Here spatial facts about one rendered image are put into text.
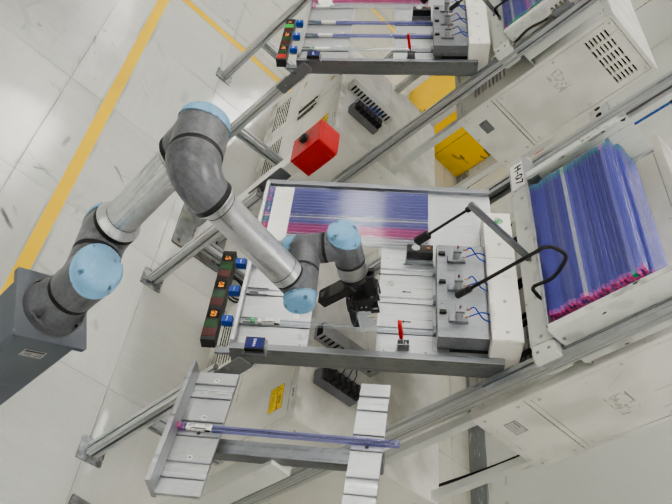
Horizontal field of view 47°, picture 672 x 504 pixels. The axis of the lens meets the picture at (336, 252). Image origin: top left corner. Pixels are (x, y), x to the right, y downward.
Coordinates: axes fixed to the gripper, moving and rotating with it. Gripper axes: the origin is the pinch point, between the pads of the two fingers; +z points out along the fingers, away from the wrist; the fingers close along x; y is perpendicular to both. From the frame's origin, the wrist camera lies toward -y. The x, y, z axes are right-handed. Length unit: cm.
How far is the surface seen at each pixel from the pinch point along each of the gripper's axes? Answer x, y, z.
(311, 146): 90, -24, 4
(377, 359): -10.1, 5.1, 1.9
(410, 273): 21.6, 13.0, 3.5
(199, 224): 102, -83, 46
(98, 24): 173, -126, -16
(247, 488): -44, -25, 5
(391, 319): 3.8, 8.2, 2.6
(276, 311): 4.3, -22.7, -3.3
